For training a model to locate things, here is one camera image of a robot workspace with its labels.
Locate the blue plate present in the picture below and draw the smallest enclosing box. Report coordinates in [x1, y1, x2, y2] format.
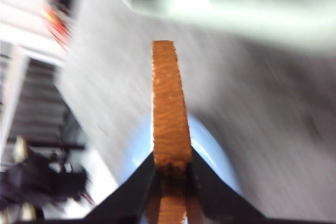
[119, 115, 244, 224]

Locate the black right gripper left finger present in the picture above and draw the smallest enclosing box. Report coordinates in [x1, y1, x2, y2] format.
[84, 153, 158, 223]

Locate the dark equipment beside table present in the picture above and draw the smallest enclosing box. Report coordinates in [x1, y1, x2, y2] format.
[0, 134, 95, 224]

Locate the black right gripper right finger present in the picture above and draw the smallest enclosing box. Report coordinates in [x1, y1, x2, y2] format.
[186, 150, 265, 223]

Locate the bread slice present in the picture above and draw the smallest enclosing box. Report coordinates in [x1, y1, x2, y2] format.
[152, 40, 203, 223]

